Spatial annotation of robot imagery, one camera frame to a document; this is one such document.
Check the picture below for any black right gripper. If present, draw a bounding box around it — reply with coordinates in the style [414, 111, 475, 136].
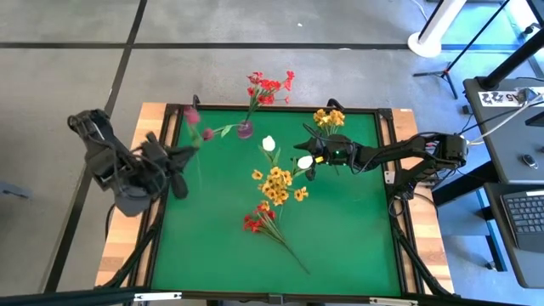
[293, 134, 356, 167]

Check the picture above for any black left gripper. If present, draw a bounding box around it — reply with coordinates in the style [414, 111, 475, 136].
[139, 130, 199, 179]

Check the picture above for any white artificial tulip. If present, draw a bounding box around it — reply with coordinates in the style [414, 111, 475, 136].
[258, 134, 282, 169]
[290, 155, 315, 179]

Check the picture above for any yellow daffodil bunch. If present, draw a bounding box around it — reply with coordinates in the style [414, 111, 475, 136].
[313, 108, 346, 176]

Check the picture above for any dark red artificial tulip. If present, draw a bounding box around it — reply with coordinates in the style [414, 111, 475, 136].
[182, 105, 205, 150]

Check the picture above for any orange small-flower bunch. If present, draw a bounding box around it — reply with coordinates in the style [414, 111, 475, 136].
[250, 167, 309, 213]

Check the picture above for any pink ribbed glass vase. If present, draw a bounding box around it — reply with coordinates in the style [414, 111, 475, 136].
[236, 119, 256, 140]

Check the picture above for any red artificial flower bunch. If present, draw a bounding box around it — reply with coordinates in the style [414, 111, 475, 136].
[244, 70, 297, 128]
[242, 210, 312, 276]

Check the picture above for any green felt table mat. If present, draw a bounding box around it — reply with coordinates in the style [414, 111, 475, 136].
[150, 108, 403, 298]

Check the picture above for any black light tripod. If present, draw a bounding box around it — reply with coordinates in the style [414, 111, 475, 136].
[412, 0, 513, 100]

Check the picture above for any white stand round base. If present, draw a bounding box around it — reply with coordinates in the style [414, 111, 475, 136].
[406, 0, 468, 60]

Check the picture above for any black aluminium beam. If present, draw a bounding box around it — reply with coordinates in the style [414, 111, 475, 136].
[0, 286, 150, 306]

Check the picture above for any grey desk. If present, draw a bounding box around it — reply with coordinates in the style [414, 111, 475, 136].
[483, 181, 544, 290]
[462, 77, 544, 184]

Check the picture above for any white paper label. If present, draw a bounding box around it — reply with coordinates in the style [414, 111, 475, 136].
[478, 89, 523, 107]

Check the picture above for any black angled pole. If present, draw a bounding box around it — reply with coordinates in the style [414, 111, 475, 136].
[478, 27, 544, 91]

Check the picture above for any dark laptop keyboard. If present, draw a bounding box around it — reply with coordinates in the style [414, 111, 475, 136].
[500, 190, 544, 252]

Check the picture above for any silver corner bracket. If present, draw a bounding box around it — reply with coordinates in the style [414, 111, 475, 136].
[368, 297, 420, 306]
[133, 291, 183, 303]

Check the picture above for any black aluminium table frame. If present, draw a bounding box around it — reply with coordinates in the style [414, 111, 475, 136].
[95, 101, 456, 306]

